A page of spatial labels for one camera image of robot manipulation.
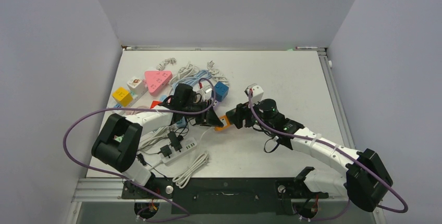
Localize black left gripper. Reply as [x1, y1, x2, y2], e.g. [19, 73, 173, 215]
[181, 98, 222, 128]

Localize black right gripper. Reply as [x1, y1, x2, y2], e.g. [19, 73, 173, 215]
[232, 95, 274, 132]

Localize blue cube socket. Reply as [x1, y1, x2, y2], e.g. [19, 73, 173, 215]
[214, 81, 229, 102]

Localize black power adapter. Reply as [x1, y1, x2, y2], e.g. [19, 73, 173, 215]
[167, 131, 183, 152]

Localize orange power strip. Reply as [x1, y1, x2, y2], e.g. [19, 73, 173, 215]
[214, 115, 231, 133]

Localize white USB power strip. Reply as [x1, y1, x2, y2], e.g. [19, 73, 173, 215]
[159, 138, 198, 166]

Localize white power strip cord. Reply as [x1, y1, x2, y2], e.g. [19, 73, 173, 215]
[171, 127, 216, 189]

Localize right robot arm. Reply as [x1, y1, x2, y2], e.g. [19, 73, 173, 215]
[226, 99, 392, 212]

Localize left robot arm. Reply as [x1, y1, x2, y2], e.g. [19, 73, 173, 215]
[92, 83, 223, 198]

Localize white plug adapter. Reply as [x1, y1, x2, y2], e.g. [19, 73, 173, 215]
[199, 85, 212, 101]

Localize red cube socket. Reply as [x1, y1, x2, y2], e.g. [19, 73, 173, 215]
[150, 100, 162, 109]

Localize white picture cube socket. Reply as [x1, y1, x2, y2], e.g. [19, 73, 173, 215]
[126, 77, 148, 95]

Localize black plug adapter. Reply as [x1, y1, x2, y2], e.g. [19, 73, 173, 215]
[160, 145, 172, 158]

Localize yellow cube socket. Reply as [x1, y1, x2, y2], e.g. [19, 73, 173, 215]
[112, 87, 133, 107]

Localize pink triangular power strip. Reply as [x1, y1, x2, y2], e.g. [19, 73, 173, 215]
[144, 70, 173, 96]

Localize white flat power strip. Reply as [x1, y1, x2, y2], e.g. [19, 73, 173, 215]
[106, 92, 143, 115]

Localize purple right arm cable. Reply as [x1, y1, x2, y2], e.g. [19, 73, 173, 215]
[248, 89, 409, 222]

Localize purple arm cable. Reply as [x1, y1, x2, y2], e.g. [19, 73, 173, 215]
[62, 77, 217, 222]
[248, 89, 409, 222]

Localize light blue cable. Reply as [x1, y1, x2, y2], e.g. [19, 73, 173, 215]
[171, 69, 212, 94]

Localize white coiled cable with plug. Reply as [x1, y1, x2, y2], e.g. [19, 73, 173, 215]
[206, 60, 230, 85]

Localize black barrel connector cable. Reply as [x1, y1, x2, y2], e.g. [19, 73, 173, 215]
[136, 126, 189, 178]

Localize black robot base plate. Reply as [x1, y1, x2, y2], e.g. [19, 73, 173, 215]
[120, 177, 329, 216]

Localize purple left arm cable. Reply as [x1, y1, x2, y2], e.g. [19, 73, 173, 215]
[62, 77, 217, 222]

